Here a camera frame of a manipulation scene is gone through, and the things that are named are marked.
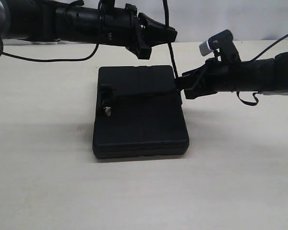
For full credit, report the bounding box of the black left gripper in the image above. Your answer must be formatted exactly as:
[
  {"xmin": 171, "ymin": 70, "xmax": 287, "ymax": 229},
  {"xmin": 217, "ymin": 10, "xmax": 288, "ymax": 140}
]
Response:
[{"xmin": 120, "ymin": 3, "xmax": 178, "ymax": 59}]

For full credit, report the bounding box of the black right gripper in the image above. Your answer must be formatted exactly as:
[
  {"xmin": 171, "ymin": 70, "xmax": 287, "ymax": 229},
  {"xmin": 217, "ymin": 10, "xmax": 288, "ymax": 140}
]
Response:
[{"xmin": 179, "ymin": 58, "xmax": 229, "ymax": 100}]

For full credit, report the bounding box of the black cord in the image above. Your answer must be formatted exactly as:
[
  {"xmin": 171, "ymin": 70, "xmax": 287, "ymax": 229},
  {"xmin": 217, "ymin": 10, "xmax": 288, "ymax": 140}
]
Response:
[{"xmin": 99, "ymin": 0, "xmax": 183, "ymax": 115}]

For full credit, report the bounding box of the black plastic case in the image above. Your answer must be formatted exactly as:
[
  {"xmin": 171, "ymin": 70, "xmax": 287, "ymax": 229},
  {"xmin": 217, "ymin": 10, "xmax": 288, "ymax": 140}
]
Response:
[{"xmin": 92, "ymin": 65, "xmax": 189, "ymax": 160}]

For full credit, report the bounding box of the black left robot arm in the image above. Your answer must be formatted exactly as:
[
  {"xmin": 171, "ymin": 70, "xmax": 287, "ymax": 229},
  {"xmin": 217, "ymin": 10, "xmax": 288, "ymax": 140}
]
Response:
[{"xmin": 0, "ymin": 0, "xmax": 177, "ymax": 60}]

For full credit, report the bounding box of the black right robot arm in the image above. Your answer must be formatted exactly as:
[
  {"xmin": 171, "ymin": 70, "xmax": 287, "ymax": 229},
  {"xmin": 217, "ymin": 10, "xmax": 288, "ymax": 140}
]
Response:
[{"xmin": 176, "ymin": 52, "xmax": 288, "ymax": 100}]

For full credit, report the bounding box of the white curtain backdrop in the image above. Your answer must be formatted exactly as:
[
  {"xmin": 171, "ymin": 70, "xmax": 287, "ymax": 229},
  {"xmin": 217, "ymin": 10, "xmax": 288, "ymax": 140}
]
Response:
[{"xmin": 0, "ymin": 0, "xmax": 288, "ymax": 46}]

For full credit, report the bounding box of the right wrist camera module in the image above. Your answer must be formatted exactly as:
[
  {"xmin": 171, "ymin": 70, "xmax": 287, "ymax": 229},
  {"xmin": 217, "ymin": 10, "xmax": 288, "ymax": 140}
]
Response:
[{"xmin": 199, "ymin": 29, "xmax": 241, "ymax": 63}]

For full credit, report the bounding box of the black right arm cable loop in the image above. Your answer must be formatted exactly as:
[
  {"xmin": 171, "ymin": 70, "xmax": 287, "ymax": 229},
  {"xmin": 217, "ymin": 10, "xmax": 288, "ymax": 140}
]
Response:
[{"xmin": 236, "ymin": 91, "xmax": 260, "ymax": 106}]

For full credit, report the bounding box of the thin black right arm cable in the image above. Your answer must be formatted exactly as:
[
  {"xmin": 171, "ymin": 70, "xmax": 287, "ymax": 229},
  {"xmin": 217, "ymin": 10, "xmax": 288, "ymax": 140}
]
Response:
[{"xmin": 252, "ymin": 28, "xmax": 288, "ymax": 62}]

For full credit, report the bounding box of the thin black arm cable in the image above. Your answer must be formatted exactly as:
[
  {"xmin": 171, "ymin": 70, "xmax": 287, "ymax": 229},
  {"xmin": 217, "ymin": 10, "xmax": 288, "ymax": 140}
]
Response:
[
  {"xmin": 0, "ymin": 35, "xmax": 100, "ymax": 62},
  {"xmin": 252, "ymin": 28, "xmax": 288, "ymax": 62}
]

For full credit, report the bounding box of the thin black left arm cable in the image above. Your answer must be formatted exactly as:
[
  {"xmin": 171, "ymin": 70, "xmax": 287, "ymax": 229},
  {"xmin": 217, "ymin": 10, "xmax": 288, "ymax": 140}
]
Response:
[{"xmin": 0, "ymin": 35, "xmax": 100, "ymax": 62}]

